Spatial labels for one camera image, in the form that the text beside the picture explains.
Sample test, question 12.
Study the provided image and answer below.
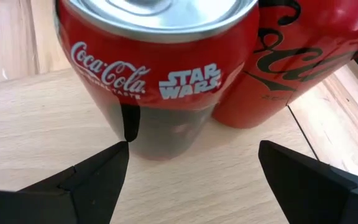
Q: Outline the red Star Wars Coca-Cola can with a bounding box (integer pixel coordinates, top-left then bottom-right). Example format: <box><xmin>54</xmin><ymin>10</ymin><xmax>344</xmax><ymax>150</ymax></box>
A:
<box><xmin>54</xmin><ymin>0</ymin><xmax>259</xmax><ymax>161</ymax></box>

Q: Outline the wooden shelf with black frame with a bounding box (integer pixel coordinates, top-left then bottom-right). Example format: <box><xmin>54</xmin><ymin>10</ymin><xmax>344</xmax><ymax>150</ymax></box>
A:
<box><xmin>0</xmin><ymin>67</ymin><xmax>319</xmax><ymax>224</ymax></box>

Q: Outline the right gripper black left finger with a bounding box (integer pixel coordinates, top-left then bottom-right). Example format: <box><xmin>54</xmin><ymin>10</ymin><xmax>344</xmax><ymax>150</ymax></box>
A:
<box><xmin>0</xmin><ymin>140</ymin><xmax>131</xmax><ymax>224</ymax></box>

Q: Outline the red Coca-Cola Zero can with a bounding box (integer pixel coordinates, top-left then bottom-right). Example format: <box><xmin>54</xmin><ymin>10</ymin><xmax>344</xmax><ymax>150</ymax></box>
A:
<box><xmin>211</xmin><ymin>0</ymin><xmax>358</xmax><ymax>130</ymax></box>

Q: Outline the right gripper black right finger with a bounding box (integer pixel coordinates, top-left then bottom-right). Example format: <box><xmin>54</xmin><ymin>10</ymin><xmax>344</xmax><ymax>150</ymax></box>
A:
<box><xmin>258</xmin><ymin>139</ymin><xmax>358</xmax><ymax>224</ymax></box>

